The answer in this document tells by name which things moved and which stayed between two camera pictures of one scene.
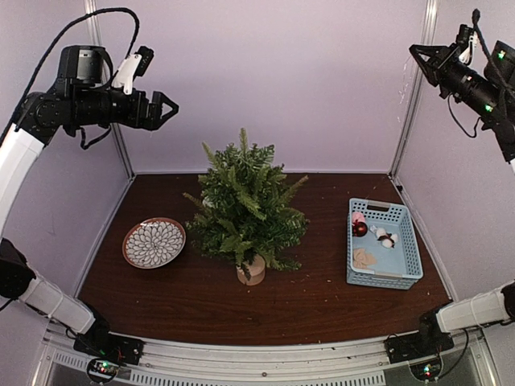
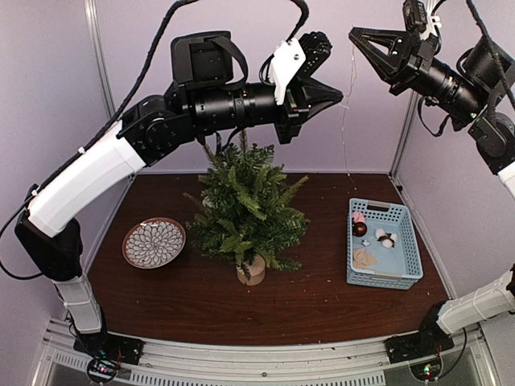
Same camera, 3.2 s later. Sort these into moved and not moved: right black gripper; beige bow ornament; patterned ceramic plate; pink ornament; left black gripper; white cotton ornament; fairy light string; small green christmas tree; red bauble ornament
Moved: left black gripper; right black gripper; fairy light string
Not moved: small green christmas tree; patterned ceramic plate; pink ornament; red bauble ornament; white cotton ornament; beige bow ornament
